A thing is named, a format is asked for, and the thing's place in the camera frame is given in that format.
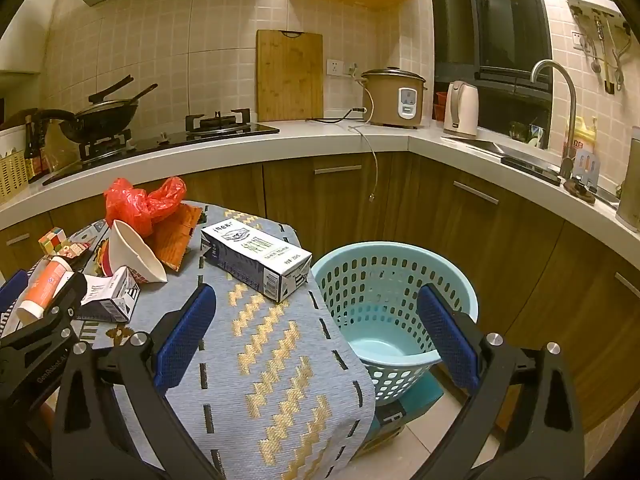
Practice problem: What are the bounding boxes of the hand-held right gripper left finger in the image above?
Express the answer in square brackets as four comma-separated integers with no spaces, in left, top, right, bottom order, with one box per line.
[51,282,226,480]

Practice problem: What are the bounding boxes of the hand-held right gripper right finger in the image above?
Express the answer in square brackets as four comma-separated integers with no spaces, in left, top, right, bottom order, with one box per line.
[410,282,586,480]

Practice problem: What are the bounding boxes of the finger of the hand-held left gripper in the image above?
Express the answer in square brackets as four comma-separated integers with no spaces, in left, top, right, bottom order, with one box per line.
[0,269,29,333]
[0,271,89,356]

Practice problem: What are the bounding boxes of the orange and white tube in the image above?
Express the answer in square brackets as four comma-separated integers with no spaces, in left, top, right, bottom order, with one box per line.
[16,255,76,321]

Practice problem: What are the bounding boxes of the crushed white paper cup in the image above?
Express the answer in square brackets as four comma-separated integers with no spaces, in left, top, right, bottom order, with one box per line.
[107,219,168,286]

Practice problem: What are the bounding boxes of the large white milk carton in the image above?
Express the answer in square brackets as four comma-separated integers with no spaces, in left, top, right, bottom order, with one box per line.
[200,219,313,304]

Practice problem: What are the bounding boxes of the light blue perforated basket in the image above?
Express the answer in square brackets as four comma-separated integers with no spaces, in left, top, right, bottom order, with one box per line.
[311,241,479,408]

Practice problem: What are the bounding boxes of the small white milk carton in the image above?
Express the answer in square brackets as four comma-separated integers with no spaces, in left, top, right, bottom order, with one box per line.
[75,266,141,323]

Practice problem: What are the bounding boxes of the colourful printed packet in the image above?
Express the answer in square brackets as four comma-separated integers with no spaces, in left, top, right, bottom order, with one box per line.
[60,237,98,262]

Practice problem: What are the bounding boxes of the colourful puzzle cube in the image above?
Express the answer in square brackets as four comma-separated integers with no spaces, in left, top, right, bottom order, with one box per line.
[38,227,68,261]

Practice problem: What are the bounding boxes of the teal box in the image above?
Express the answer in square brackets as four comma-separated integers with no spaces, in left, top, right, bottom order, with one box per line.
[367,372,446,443]

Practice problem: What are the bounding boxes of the grey-blue patterned tablecloth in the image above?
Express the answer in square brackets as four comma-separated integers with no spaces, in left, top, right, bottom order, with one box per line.
[0,200,378,480]

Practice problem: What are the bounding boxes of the wooden base cabinets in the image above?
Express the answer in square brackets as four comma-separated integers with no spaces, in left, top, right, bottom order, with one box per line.
[0,150,640,436]

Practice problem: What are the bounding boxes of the red plastic bag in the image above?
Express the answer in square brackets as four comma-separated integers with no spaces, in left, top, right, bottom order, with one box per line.
[104,176,188,237]

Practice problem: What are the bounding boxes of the yellow plastic basket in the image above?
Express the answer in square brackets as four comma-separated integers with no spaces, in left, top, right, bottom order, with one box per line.
[0,125,29,202]

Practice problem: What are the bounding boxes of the dark sauce bottle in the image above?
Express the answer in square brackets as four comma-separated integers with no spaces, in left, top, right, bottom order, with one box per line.
[25,115,49,182]

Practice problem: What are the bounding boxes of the black wok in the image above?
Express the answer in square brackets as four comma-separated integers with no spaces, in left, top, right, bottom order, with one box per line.
[42,75,158,143]

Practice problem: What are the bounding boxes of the round dark sink plug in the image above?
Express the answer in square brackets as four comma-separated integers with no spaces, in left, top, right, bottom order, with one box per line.
[564,178,597,205]

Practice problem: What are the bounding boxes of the steel sink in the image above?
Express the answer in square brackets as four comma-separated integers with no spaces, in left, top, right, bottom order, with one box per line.
[470,137,566,172]

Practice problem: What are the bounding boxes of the black gas stove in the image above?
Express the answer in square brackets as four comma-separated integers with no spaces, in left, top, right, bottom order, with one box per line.
[42,107,281,186]

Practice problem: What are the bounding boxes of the grey sponge holder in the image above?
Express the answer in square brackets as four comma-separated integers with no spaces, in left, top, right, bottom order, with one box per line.
[572,149,599,182]

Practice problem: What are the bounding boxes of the cream electric kettle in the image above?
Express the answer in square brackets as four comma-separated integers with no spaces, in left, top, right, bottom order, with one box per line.
[442,80,480,138]

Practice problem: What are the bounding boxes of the tall grey jug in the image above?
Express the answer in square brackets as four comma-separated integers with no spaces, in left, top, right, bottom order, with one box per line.
[615,125,640,233]

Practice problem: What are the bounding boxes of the yellow detergent bottle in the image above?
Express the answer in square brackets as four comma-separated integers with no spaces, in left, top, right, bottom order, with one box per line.
[562,116,599,161]

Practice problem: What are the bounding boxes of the beige rice cooker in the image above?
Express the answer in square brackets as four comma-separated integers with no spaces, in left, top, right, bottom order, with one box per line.
[361,66,428,128]

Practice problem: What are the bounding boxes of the steel kitchen faucet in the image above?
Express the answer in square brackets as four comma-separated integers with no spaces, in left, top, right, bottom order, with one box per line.
[530,59,578,178]

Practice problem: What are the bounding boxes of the wooden cutting board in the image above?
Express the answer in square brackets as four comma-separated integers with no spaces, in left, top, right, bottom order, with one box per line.
[256,29,325,122]

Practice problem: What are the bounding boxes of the dark window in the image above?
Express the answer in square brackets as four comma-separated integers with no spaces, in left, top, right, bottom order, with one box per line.
[427,0,553,97]

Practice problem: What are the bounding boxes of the white power cable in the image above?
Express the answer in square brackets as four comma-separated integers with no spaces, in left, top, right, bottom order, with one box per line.
[348,79,379,203]

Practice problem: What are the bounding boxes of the black power cable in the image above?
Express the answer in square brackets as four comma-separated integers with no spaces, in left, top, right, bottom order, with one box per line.
[305,106,368,124]

